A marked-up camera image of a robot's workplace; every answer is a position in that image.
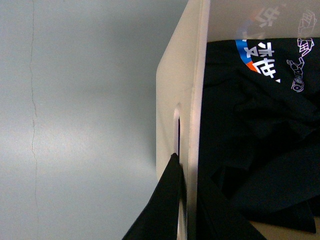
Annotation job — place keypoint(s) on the black printed t-shirt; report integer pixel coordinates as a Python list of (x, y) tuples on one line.
[(260, 128)]

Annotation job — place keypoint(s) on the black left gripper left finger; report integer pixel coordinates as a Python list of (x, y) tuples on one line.
[(159, 219)]

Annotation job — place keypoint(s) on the cream plastic laundry hamper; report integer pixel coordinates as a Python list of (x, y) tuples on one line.
[(180, 83)]

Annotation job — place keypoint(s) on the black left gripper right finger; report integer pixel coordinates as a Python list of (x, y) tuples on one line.
[(216, 219)]

